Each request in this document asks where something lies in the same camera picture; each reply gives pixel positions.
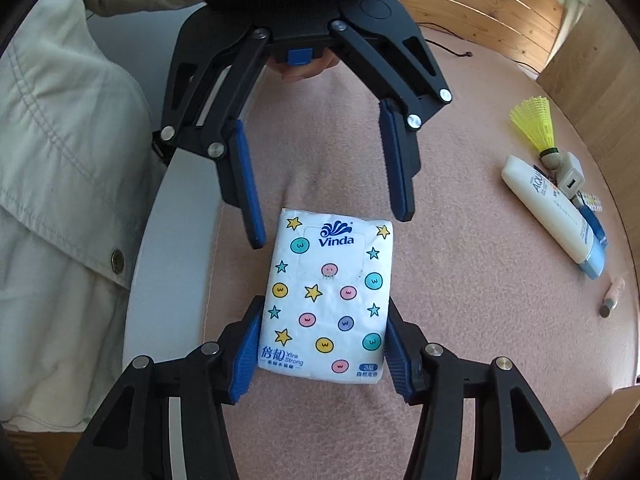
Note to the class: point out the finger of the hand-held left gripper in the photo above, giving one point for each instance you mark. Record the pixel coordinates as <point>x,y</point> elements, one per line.
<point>397,160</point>
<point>246,185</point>

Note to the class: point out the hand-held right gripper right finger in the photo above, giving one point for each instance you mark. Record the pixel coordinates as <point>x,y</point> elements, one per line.
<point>400,360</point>

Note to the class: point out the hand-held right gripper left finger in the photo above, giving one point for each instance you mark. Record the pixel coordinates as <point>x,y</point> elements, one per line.
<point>244,360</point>

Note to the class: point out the white patterned tissue pack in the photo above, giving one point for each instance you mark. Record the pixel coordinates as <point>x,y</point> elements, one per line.
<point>325,305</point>

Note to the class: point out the yellow shuttlecock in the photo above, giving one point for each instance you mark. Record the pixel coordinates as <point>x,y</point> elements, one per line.
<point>537,125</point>

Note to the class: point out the white tube with blue cap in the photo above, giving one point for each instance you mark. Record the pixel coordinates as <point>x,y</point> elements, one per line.
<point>545,205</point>

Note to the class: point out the cardboard box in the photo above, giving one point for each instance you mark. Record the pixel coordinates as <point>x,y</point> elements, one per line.
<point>600,440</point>

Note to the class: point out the person's left hand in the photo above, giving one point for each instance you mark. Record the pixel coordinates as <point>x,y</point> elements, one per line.
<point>300,73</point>

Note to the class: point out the white charger adapter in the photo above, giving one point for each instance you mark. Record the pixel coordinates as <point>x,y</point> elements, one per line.
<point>570,172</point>

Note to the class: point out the wooden slat panel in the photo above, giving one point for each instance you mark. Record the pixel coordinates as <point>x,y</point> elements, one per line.
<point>475,5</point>

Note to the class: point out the beige jacket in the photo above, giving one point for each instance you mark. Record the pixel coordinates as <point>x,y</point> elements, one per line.
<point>60,170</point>

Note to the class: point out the beige short stick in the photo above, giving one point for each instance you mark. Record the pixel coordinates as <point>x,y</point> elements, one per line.
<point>613,297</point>

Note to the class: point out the light wooden board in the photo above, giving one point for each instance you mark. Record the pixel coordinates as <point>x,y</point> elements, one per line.
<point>600,60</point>

